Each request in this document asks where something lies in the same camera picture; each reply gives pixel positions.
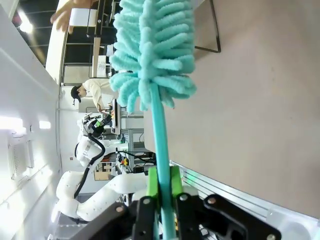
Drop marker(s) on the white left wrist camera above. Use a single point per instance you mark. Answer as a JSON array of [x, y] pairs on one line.
[[87, 118]]

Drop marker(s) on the wooden two-tier shelf black frame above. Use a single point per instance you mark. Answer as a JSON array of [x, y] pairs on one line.
[[217, 37]]

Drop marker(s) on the aluminium table edge rail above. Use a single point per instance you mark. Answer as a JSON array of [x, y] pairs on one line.
[[225, 190]]

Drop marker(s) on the person left hand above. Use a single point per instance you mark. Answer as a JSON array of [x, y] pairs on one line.
[[62, 17]]

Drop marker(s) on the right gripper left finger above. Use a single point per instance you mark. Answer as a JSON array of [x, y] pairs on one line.
[[152, 182]]

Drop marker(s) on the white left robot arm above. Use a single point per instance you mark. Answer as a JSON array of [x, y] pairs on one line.
[[100, 200]]

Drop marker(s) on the black storage rack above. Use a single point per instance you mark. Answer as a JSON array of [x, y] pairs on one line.
[[100, 15]]

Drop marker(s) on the white ceiling vent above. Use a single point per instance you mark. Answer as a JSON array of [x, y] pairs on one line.
[[20, 157]]

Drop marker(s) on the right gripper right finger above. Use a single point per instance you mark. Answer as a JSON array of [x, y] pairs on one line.
[[176, 182]]

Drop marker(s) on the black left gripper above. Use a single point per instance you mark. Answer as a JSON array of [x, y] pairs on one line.
[[96, 128]]

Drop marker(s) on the teal microfibre duster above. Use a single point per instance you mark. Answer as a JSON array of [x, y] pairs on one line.
[[160, 50]]

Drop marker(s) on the person with black cap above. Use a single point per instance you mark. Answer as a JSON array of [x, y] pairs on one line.
[[95, 87]]

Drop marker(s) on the aluminium frame workbench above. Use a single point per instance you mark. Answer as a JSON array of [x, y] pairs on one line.
[[135, 140]]

